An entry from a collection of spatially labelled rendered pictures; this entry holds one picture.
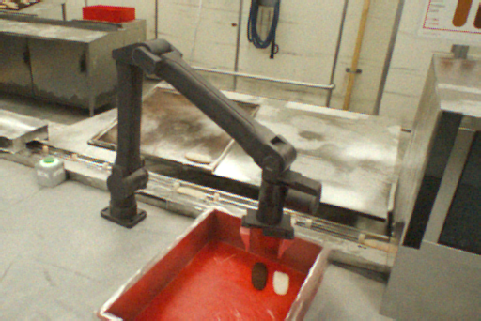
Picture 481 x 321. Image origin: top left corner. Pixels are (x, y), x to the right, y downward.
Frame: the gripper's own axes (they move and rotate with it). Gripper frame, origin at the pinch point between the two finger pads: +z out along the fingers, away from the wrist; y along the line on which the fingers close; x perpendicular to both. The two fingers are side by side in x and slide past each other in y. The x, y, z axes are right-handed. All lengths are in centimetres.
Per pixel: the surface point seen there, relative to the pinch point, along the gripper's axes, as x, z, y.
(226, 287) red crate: -5.9, 7.9, -7.3
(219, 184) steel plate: 44.4, 8.5, -15.3
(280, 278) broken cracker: -0.6, 6.8, 4.9
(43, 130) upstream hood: 56, 2, -87
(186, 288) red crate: -8.5, 8.1, -16.6
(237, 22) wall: 420, 4, -41
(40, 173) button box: 28, 5, -73
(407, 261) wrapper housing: -6.1, -8.0, 28.2
